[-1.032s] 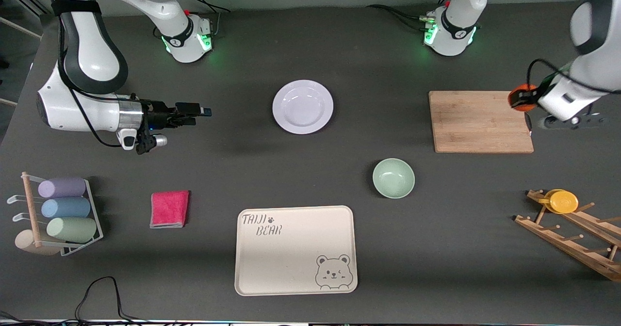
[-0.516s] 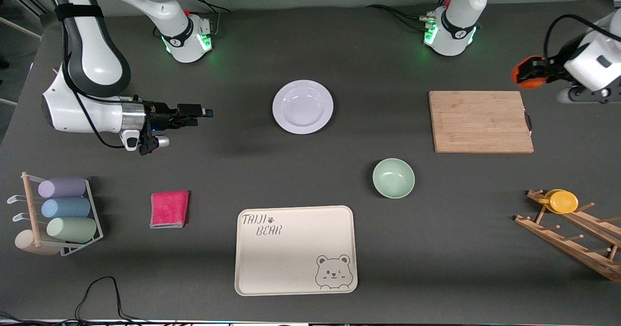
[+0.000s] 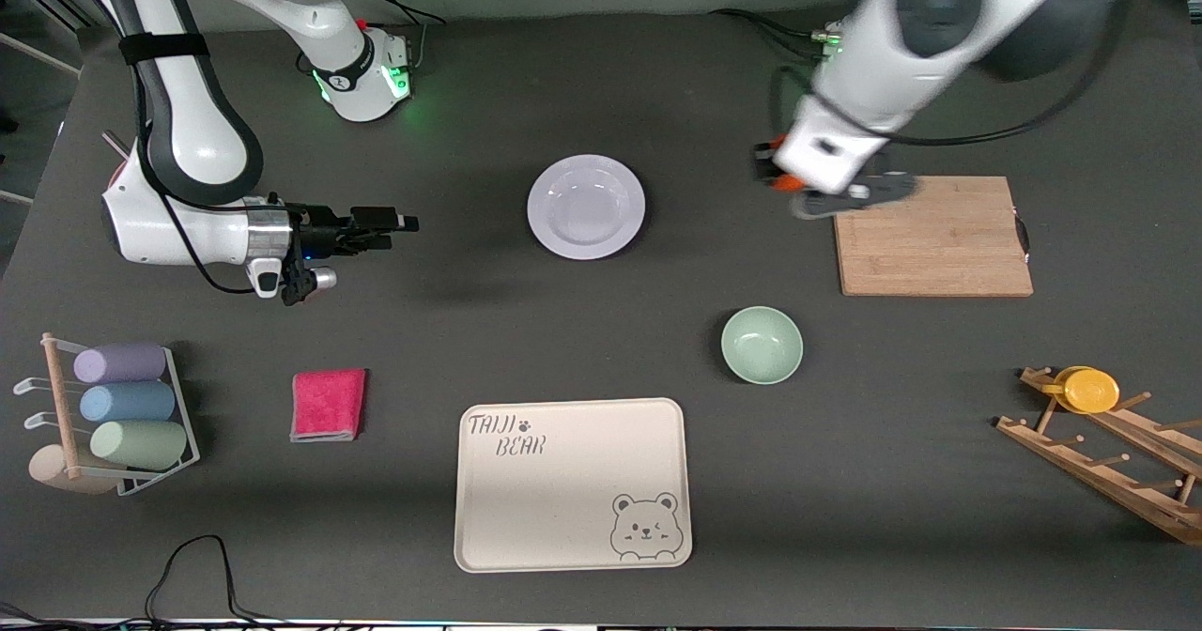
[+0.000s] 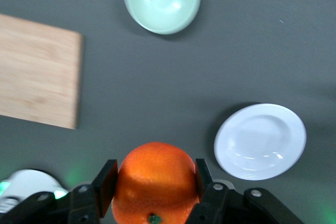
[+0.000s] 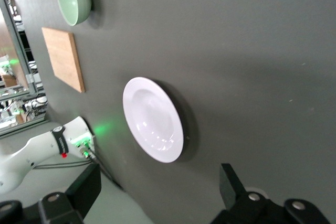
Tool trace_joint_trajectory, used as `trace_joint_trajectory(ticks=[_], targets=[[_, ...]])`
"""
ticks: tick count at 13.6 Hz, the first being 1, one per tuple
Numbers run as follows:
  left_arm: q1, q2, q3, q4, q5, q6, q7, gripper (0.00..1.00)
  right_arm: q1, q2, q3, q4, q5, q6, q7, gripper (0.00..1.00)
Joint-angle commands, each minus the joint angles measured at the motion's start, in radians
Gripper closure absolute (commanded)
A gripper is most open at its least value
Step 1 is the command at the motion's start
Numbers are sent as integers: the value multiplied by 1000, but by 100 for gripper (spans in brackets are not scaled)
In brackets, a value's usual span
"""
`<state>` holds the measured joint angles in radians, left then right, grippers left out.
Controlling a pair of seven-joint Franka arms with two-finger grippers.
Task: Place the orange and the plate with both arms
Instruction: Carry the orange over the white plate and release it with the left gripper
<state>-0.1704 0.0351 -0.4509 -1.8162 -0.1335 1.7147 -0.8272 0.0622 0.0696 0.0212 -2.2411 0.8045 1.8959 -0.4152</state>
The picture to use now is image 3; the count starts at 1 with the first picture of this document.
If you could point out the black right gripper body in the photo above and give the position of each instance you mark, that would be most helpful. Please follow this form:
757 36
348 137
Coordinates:
317 234

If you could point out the white round plate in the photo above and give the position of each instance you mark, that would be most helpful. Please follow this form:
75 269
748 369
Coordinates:
586 207

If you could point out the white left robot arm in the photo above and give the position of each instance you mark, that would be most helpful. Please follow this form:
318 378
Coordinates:
939 2

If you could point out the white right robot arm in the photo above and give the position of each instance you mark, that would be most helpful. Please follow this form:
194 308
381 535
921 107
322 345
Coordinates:
188 124

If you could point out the wooden cutting board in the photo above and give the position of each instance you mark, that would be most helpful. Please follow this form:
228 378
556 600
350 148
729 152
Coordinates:
939 246

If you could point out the pink folded cloth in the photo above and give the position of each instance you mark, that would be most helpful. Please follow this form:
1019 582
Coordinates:
328 406

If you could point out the light green bowl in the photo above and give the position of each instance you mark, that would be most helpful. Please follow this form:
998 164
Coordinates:
762 346

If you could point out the purple cup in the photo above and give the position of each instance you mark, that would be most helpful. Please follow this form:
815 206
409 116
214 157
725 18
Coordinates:
120 363

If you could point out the blue cup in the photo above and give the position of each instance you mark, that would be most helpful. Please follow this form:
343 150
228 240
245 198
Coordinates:
128 403

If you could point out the green cup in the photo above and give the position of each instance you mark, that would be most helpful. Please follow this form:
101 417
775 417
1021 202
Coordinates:
139 445

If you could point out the wooden rack rod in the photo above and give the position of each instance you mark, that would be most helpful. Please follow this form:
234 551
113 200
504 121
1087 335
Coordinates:
61 396

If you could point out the cream tray with bear print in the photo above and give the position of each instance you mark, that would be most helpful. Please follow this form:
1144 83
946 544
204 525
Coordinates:
563 509

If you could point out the yellow cup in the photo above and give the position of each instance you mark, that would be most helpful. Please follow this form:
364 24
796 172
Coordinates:
1089 392

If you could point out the beige cup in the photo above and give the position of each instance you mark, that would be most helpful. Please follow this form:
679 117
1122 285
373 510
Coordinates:
47 469

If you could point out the wooden peg dish rack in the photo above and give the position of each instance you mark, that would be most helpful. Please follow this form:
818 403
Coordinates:
1108 481

